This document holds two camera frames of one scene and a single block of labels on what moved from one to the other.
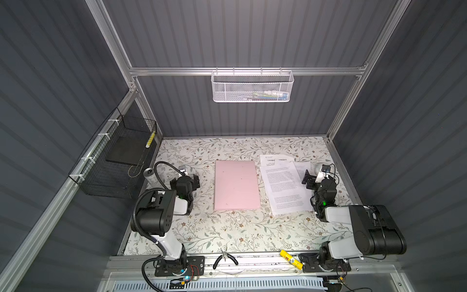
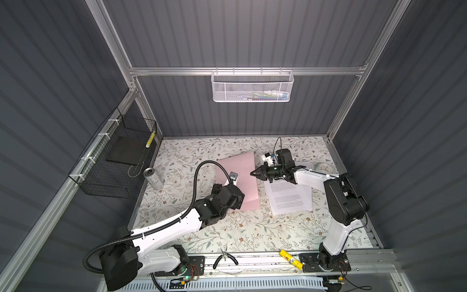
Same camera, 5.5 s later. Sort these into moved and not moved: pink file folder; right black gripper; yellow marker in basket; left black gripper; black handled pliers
Moved: right black gripper; left black gripper
Not moved: black handled pliers; yellow marker in basket; pink file folder
